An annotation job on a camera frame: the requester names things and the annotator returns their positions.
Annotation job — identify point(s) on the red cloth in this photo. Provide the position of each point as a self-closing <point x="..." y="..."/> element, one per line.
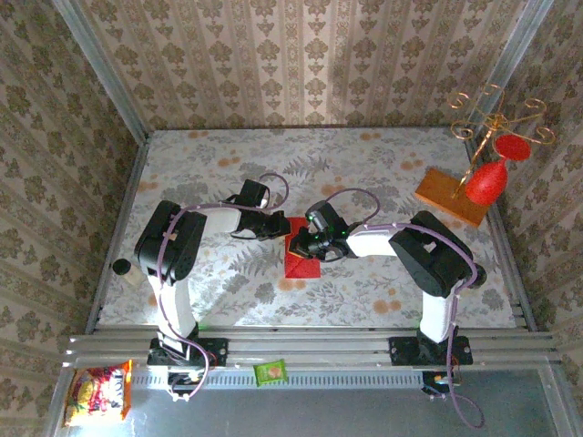
<point x="300" y="268"/>

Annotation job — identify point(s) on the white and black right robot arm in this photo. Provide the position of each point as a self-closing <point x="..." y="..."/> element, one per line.
<point x="437" y="318"/>

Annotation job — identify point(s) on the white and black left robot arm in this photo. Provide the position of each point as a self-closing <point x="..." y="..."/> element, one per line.
<point x="175" y="309"/>

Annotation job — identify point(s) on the floral patterned table cover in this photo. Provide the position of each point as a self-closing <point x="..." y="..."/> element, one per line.
<point x="319" y="300"/>

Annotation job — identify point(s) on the orange wooden block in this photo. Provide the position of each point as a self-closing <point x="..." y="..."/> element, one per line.
<point x="437" y="193"/>

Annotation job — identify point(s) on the green snack packet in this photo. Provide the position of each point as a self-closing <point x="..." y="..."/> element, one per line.
<point x="271" y="372"/>

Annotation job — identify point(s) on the small bottle with black cap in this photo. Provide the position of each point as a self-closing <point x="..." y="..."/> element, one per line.
<point x="480" y="275"/>
<point x="122" y="267"/>

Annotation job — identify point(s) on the grey metal panel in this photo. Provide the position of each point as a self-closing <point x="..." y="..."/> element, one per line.
<point x="319" y="414"/>

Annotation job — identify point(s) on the red plastic wine glass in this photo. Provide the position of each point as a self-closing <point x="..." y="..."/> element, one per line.
<point x="485" y="182"/>

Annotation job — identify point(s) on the small electronics board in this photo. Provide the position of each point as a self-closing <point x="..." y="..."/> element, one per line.
<point x="184" y="377"/>
<point x="437" y="380"/>

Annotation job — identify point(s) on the red yellow snack bag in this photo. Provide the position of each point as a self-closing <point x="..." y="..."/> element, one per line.
<point x="98" y="393"/>

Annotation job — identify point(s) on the aluminium frame rail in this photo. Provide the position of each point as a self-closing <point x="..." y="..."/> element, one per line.
<point x="309" y="346"/>

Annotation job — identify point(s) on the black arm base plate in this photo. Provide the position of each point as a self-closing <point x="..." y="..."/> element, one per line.
<point x="401" y="350"/>
<point x="218" y="352"/>

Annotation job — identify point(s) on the aluminium table side rail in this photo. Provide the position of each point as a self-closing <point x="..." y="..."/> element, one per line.
<point x="524" y="300"/>
<point x="133" y="182"/>

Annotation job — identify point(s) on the aluminium corner post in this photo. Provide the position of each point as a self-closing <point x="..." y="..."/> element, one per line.
<point x="101" y="68"/>
<point x="519" y="45"/>

